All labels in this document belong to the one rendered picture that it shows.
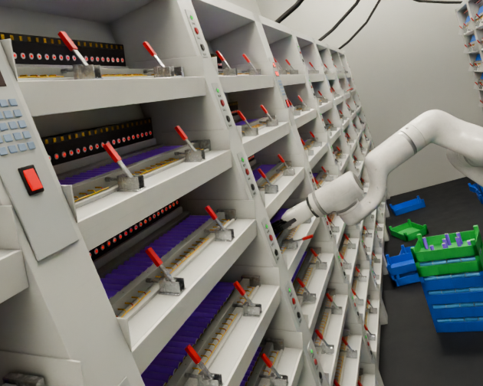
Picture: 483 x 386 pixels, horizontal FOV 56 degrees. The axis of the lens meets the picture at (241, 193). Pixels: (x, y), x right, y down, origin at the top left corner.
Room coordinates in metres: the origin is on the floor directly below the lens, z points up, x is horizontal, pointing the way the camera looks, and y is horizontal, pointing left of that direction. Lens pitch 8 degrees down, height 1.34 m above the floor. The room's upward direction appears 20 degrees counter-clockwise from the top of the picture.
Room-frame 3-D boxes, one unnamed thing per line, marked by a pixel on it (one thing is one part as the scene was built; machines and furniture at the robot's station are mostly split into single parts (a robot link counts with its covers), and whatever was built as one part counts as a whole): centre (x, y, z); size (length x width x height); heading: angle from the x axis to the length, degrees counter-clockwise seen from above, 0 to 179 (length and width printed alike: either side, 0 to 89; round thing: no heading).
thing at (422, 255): (2.19, -0.89, 0.44); 0.30 x 0.20 x 0.08; 55
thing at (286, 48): (2.53, -0.46, 0.87); 0.20 x 0.09 x 1.74; 68
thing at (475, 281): (2.19, -0.89, 0.28); 0.30 x 0.20 x 0.08; 55
